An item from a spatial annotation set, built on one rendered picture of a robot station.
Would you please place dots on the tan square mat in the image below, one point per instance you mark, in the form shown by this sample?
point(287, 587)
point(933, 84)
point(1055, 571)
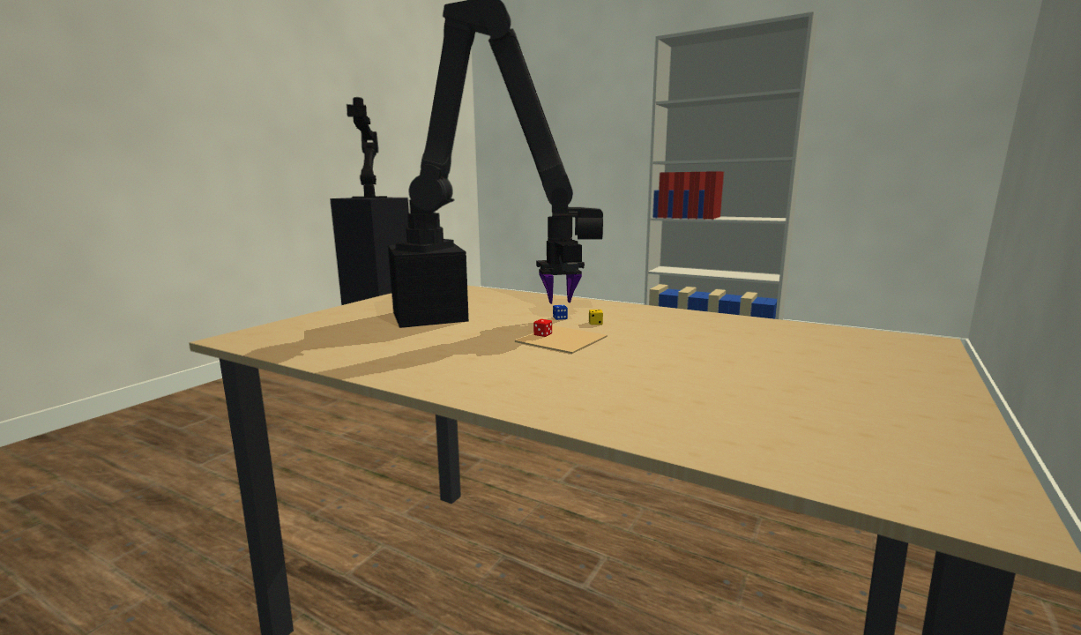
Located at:
point(563, 339)

